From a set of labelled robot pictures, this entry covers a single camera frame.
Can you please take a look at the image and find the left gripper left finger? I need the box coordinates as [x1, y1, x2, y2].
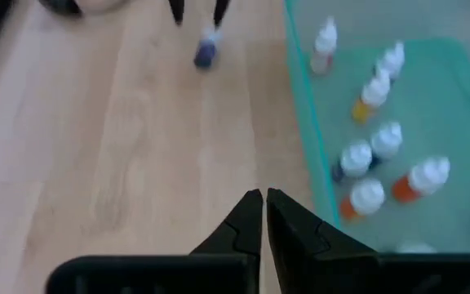
[188, 188, 264, 294]

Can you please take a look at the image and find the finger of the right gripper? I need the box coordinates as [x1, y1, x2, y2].
[167, 0, 186, 26]
[213, 0, 232, 28]

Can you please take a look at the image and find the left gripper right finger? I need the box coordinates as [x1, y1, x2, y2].
[266, 187, 379, 294]

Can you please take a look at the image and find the purple food coloring bottle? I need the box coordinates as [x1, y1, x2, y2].
[193, 26, 224, 70]

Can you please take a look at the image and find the orange food coloring bottle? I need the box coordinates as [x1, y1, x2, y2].
[339, 178, 387, 221]

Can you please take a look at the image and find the pink red food coloring bottle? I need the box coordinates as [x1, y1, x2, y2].
[310, 16, 339, 76]

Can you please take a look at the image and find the maroon food coloring bottle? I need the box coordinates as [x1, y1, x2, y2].
[373, 40, 406, 85]

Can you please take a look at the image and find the teal translucent plastic bin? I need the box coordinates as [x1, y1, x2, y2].
[283, 0, 470, 256]

